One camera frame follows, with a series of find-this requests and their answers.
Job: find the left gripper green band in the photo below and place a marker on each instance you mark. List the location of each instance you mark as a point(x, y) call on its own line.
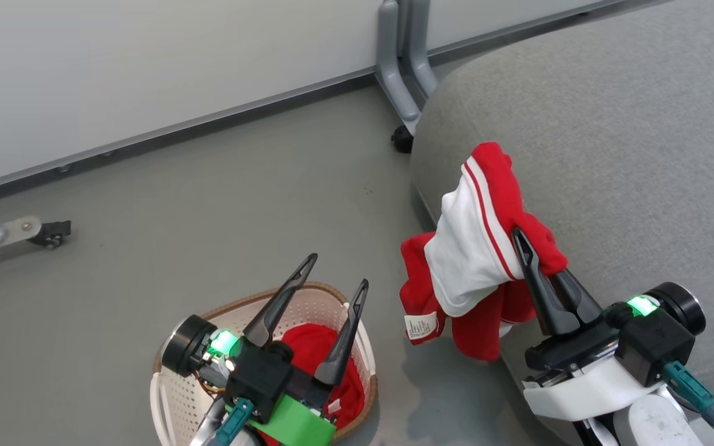
point(295, 424)

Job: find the grey fabric sofa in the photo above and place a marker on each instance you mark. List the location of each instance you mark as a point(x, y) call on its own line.
point(630, 155)

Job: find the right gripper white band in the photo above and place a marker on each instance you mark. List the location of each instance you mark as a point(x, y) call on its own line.
point(586, 387)

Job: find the red and white garment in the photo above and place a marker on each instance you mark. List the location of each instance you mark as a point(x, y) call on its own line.
point(487, 248)

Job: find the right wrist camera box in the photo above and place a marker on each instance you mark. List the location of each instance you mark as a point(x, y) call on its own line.
point(654, 344)

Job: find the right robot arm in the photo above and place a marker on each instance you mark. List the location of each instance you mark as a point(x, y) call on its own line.
point(648, 424)

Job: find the beige perforated laundry basket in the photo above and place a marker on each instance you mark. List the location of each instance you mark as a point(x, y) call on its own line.
point(177, 396)

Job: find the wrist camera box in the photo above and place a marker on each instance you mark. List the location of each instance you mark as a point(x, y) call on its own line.
point(261, 378)
point(654, 344)

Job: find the black caster wheel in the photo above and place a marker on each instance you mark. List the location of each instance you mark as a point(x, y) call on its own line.
point(52, 234)
point(403, 140)

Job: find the grey partition stand leg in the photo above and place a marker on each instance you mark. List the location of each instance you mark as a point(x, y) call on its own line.
point(397, 62)

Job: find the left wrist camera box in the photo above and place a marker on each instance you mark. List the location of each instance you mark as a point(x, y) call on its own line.
point(261, 378)

